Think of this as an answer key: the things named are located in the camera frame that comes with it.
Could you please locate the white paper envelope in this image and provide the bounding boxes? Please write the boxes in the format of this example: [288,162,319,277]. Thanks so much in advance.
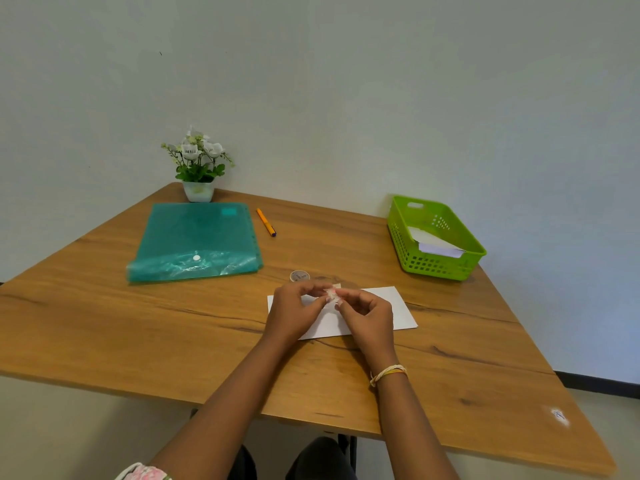
[267,286,419,341]

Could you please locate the person's right leg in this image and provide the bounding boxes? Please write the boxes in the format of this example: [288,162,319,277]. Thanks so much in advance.
[285,437,358,480]

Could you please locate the white paper sheet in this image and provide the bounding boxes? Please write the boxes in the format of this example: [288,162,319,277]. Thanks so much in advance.
[407,226,464,251]

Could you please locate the black table leg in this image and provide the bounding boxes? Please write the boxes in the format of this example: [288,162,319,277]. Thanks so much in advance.
[337,433,359,471]

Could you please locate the teal plastic document folder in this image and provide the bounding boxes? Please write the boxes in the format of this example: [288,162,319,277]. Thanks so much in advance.
[126,203,264,284]

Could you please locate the white folded paper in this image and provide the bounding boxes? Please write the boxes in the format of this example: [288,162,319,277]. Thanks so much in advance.
[418,243,466,259]

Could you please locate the white flower pot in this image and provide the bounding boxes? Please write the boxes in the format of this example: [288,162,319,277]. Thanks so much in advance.
[182,181,216,203]

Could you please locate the person's left leg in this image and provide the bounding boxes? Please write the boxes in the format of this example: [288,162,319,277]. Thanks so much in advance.
[227,444,259,480]

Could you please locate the floral sleeve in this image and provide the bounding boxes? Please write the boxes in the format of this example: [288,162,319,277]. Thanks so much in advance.
[114,463,174,480]

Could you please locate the person's left hand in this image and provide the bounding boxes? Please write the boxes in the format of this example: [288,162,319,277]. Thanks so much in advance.
[263,279,334,346]

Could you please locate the person's left forearm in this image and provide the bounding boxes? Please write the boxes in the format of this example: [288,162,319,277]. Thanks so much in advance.
[148,335,304,480]

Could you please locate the person's right hand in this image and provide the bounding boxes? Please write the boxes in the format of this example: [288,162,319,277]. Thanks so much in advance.
[334,288,399,371]

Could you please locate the lime green plastic basket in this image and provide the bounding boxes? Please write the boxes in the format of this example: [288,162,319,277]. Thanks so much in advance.
[386,195,487,282]

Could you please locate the person's leg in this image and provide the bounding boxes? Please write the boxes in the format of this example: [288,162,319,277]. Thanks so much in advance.
[227,444,259,480]
[285,437,358,480]

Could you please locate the white and orange thread bracelet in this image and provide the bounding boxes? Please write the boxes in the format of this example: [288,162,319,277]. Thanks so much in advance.
[369,364,408,388]

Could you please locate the person's right forearm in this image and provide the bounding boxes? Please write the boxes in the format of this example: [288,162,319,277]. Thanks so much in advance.
[371,369,461,480]

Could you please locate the white artificial flowers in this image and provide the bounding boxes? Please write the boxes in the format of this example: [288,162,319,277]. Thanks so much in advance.
[160,125,235,184]

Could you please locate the orange pen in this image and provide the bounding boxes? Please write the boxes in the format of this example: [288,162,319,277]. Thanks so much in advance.
[256,208,277,238]

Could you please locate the black baseboard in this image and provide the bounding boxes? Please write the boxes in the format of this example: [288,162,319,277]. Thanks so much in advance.
[553,370,640,400]

